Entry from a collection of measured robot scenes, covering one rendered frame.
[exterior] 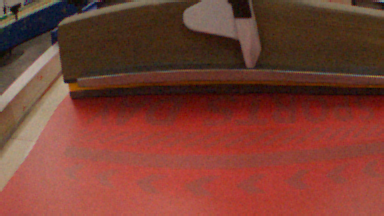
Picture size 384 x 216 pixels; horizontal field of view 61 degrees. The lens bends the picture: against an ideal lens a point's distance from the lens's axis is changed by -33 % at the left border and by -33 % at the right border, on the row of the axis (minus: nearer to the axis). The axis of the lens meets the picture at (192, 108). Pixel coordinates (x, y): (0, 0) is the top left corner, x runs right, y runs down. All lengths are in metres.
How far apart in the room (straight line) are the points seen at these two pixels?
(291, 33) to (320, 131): 0.09
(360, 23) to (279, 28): 0.10
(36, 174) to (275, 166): 0.20
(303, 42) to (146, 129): 0.16
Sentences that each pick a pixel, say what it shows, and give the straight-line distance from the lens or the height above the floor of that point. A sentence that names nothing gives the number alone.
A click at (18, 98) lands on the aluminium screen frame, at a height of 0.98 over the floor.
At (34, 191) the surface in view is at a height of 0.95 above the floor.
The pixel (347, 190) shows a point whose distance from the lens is 0.28.
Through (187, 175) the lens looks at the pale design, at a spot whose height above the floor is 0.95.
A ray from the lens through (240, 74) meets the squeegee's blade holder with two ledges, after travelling 0.38.
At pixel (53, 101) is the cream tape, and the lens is 0.49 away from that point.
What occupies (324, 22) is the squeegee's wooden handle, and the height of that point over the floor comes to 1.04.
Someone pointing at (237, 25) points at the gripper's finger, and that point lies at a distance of 0.35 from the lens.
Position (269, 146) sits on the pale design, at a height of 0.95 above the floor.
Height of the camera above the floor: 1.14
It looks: 27 degrees down
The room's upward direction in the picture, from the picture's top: 8 degrees counter-clockwise
